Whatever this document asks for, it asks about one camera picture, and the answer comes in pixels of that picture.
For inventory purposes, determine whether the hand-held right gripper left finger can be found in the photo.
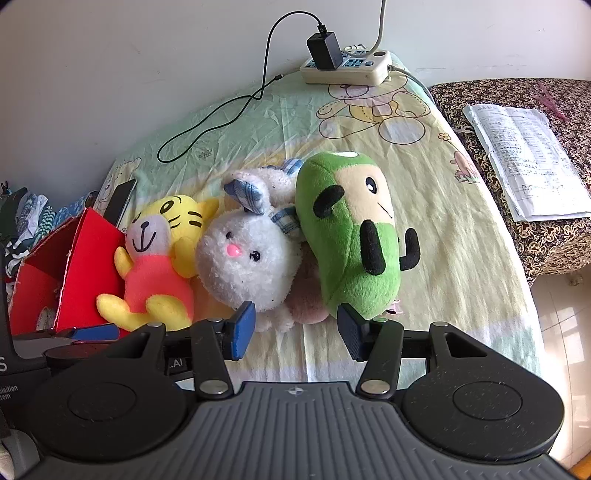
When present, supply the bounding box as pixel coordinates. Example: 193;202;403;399
95;301;257;400

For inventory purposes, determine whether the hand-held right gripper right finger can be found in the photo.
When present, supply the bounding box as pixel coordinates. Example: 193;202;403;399
337;302;502;399

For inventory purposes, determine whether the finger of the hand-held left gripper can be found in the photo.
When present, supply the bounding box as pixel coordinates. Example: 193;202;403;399
55;323;122;345

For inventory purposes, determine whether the brown bear plush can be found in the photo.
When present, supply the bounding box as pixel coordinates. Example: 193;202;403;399
284;240;331;326

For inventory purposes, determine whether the white rabbit plush pink nose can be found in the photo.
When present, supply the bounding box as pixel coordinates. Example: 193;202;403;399
195;178;303;333

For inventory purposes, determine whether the red cardboard box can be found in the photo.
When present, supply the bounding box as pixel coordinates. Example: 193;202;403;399
9;208;127;335

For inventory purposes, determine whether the yellow tiger plush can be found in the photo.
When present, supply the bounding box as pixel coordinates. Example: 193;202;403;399
96;194;220;332

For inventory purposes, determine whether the green plush toy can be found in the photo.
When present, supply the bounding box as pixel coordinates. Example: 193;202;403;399
295;151;420;320

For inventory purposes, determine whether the white rabbit plush blue bow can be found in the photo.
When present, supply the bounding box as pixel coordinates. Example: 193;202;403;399
231;158;305;208

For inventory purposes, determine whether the desktop with cartoon print cloth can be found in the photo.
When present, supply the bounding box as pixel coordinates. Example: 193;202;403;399
92;48;546;384

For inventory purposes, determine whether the blue patterned cloth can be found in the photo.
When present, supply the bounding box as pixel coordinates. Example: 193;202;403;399
46;191;100;232

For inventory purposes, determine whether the black smartphone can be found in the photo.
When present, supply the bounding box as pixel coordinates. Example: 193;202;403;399
102;179;138;232

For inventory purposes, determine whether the pile of folded clothes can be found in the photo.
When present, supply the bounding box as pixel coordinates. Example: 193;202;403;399
0;182;61;273

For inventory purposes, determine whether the brown floral cloth covered furniture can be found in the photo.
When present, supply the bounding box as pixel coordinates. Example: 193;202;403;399
427;78;591;287

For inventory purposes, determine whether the white power strip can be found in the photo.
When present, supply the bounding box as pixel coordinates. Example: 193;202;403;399
300;48;393;86

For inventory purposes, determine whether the black charger adapter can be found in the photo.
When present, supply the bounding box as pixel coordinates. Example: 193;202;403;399
307;25;343;72

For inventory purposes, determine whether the pink plastic item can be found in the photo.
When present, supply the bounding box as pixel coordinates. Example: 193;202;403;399
536;83;571;123

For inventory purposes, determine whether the black charging cable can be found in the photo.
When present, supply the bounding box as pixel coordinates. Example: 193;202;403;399
157;10;326;163

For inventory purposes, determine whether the grey power strip cord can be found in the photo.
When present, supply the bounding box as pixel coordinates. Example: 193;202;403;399
388;65;435;100

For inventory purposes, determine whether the white power cord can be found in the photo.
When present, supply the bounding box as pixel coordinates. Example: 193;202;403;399
367;0;389;51

